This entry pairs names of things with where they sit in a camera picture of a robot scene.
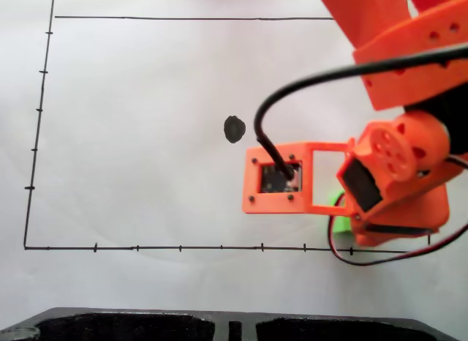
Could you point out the green block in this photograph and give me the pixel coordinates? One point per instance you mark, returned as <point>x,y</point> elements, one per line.
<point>342,225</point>

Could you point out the black dot mark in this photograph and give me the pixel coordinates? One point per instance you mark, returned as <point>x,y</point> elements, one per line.
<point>234,129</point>

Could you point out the black plastic clamp base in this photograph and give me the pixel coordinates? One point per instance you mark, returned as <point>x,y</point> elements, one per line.
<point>234,317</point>

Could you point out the orange mounted camera module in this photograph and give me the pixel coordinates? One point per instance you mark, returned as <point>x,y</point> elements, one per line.
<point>278,205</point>

